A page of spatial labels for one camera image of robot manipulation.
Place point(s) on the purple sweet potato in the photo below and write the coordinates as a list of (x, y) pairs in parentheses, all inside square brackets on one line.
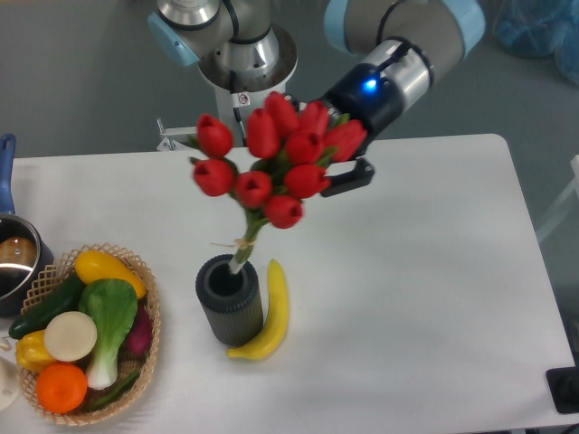
[(139, 337)]

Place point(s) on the black device at table edge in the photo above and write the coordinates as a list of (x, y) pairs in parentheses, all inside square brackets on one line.
[(563, 386)]

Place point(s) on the green chili pepper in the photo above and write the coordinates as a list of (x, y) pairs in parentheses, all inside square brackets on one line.
[(114, 394)]

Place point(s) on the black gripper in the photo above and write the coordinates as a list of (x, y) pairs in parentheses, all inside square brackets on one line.
[(367, 93)]

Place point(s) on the yellow banana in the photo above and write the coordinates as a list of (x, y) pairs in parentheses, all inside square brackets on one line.
[(268, 340)]

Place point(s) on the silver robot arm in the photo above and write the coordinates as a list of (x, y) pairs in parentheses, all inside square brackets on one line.
[(373, 60)]

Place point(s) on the orange fruit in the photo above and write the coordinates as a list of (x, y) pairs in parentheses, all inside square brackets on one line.
[(61, 387)]

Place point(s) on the green bok choy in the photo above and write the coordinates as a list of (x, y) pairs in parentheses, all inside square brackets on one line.
[(112, 305)]

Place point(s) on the white garlic clove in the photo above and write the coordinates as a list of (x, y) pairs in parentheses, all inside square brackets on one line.
[(5, 345)]

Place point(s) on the white round radish slice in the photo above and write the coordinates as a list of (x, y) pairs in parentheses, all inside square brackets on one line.
[(70, 336)]

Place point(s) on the white frame at right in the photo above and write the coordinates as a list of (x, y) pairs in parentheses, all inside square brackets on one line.
[(560, 207)]

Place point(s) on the dark green cucumber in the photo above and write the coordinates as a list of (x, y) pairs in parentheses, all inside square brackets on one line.
[(64, 298)]

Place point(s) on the red tulip bouquet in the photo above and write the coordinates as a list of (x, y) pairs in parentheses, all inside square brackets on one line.
[(293, 150)]

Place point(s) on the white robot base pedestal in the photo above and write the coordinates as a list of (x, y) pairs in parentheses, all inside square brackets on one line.
[(233, 109)]

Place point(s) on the yellow bell pepper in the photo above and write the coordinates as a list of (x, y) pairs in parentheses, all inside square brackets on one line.
[(31, 352)]

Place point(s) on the yellow squash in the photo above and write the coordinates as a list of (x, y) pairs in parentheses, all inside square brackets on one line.
[(93, 265)]

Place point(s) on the dark grey ribbed vase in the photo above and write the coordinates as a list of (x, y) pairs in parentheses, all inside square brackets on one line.
[(231, 302)]

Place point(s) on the blue handled saucepan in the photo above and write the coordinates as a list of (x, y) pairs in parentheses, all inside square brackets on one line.
[(24, 254)]

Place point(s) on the blue plastic bag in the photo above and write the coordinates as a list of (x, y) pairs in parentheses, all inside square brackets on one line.
[(539, 29)]

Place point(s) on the woven wicker basket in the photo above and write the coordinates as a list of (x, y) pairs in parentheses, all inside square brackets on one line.
[(140, 367)]

